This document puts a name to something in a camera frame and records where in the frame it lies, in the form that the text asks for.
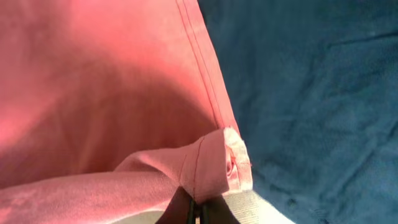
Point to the navy blue garment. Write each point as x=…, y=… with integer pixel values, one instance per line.
x=313, y=86

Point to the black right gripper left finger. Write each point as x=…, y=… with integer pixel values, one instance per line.
x=180, y=209

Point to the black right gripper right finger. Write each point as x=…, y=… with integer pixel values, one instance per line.
x=216, y=211

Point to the orange red t-shirt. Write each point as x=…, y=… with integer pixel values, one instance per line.
x=108, y=107

